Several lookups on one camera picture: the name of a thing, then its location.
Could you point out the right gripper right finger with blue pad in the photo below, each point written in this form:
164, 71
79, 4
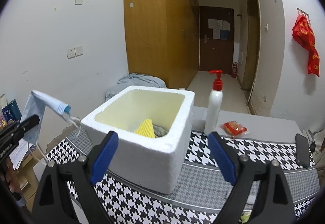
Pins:
273, 203

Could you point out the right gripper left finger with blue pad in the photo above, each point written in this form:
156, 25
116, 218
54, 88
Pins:
53, 204

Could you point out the blue face mask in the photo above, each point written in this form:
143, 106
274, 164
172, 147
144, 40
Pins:
36, 104

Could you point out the grey sock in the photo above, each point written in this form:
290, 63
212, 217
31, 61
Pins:
159, 131

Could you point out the person's left hand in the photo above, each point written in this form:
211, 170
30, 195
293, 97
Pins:
10, 180

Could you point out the red snack packet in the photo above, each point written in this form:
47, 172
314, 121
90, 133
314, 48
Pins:
234, 128

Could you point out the white styrofoam box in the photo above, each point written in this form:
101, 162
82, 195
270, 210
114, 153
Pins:
151, 163

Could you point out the houndstooth table runner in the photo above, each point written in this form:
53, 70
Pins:
201, 190

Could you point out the white pump lotion bottle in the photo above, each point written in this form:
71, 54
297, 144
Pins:
215, 102

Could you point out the light blue crumpled cloth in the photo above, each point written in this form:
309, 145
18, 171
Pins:
134, 79

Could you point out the black smartphone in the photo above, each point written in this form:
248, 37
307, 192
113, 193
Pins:
302, 151

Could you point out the red fire extinguisher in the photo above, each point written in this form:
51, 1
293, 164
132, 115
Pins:
234, 69

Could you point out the dark brown entrance door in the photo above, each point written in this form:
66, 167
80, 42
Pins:
217, 36

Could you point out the wooden wardrobe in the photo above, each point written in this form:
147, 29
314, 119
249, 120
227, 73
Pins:
162, 39

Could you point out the red hanging bags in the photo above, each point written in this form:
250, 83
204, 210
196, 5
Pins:
303, 34

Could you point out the white wall socket pair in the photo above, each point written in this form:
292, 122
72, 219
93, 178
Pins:
75, 52

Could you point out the wall coat hook rack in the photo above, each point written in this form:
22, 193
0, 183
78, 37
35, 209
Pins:
300, 11

